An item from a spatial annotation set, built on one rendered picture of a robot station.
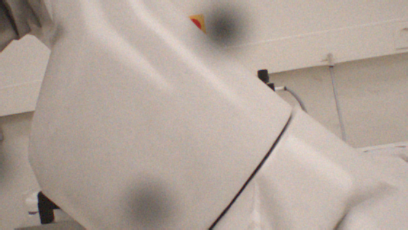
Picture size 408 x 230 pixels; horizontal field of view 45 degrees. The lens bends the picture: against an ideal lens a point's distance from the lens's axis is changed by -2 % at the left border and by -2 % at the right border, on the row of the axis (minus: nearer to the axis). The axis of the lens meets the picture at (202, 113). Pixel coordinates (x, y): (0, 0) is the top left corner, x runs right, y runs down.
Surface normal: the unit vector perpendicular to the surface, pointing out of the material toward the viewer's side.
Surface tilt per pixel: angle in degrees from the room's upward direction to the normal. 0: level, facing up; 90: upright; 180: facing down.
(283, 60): 90
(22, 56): 90
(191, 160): 76
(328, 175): 47
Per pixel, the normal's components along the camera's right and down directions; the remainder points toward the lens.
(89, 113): -0.20, 0.15
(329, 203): 0.14, -0.67
